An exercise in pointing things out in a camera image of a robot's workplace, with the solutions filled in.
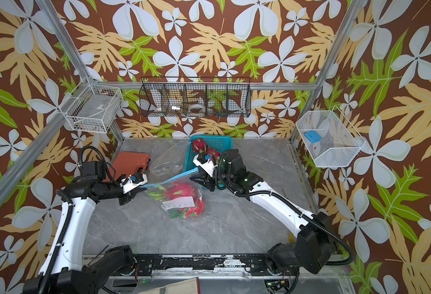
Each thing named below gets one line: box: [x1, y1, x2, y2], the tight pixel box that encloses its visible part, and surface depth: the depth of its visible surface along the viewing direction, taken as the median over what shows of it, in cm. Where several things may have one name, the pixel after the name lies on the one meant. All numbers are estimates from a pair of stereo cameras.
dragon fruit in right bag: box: [147, 183, 205, 220], surface depth 80 cm
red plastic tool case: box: [103, 151, 151, 182], surface depth 103 cm
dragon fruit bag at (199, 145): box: [192, 137, 207, 154], surface depth 103 cm
